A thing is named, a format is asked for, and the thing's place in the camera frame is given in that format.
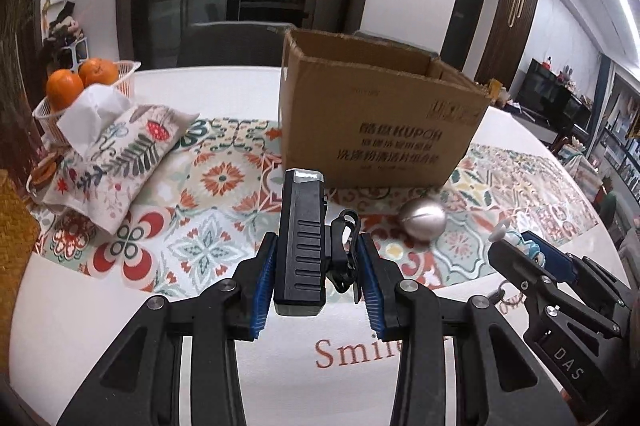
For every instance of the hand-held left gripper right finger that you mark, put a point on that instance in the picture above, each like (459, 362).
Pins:
(372, 291)

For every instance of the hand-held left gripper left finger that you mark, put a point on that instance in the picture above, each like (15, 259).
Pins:
(265, 286)

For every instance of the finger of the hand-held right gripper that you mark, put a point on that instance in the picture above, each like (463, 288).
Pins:
(515, 263)
(555, 258)

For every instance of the brown cardboard box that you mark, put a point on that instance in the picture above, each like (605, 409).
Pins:
(375, 130)

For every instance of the silver egg-shaped case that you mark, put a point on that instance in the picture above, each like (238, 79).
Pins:
(422, 218)

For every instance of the chair with striped cloth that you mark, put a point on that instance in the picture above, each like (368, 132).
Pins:
(582, 171)

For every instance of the white patterned tablecloth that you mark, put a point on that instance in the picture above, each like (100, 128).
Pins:
(210, 186)

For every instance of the floral fabric tissue cover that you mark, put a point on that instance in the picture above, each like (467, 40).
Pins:
(130, 155)

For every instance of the white tissue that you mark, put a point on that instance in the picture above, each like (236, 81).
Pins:
(90, 118)

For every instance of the dark chair back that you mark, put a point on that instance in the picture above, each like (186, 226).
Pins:
(225, 45)

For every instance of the wooden slatted cabinet door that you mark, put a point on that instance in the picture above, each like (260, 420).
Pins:
(510, 15)

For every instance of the small brown wooden item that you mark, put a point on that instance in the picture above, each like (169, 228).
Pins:
(45, 173)

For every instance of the white plastic basket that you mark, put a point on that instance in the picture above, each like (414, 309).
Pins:
(127, 78)

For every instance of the yellow woven box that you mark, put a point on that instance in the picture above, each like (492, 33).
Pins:
(15, 256)

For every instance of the dark interior door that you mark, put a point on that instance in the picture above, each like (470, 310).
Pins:
(465, 15)

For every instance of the orange fruit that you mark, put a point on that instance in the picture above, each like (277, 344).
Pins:
(64, 88)
(100, 71)

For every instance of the white small shelf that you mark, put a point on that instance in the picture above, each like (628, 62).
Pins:
(75, 55)

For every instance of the pile of stuffed toys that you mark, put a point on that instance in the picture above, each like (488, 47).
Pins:
(62, 28)

